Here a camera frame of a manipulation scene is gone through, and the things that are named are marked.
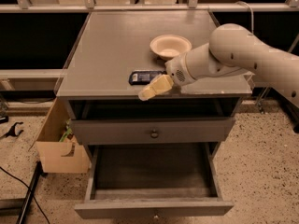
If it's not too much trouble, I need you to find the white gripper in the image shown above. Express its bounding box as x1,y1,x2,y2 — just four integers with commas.
138,52,199,101

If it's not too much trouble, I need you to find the blue rxbar blueberry bar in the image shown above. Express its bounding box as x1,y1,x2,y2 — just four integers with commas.
128,70,165,85

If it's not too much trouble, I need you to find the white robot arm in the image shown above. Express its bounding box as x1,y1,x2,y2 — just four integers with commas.
138,23,299,106

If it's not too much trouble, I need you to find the grey wooden drawer cabinet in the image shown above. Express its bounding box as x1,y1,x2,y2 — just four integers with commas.
55,9,253,151

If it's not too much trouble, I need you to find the grey top drawer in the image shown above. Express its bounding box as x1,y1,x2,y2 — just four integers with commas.
71,118,235,146

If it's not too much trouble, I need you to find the grey open middle drawer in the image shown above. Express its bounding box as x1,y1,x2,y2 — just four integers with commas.
75,143,234,219

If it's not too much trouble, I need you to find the white paper bowl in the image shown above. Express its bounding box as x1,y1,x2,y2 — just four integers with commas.
149,35,192,61

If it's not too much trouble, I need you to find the green packet in box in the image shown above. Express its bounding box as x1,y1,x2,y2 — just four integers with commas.
60,119,73,142

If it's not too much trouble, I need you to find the plywood box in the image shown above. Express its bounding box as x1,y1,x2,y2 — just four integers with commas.
35,99,90,174

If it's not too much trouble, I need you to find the black metal floor bar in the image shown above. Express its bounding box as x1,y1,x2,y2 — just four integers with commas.
16,161,43,224

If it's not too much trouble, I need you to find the black clamp tool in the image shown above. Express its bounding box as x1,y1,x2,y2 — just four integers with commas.
1,122,22,139

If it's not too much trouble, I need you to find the white cable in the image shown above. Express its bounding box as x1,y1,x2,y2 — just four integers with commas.
235,1,255,35

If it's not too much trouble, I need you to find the aluminium frame rail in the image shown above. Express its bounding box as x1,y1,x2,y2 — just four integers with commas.
0,3,298,13

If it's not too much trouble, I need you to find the black floor cable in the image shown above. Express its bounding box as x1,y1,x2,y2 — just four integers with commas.
0,165,51,224

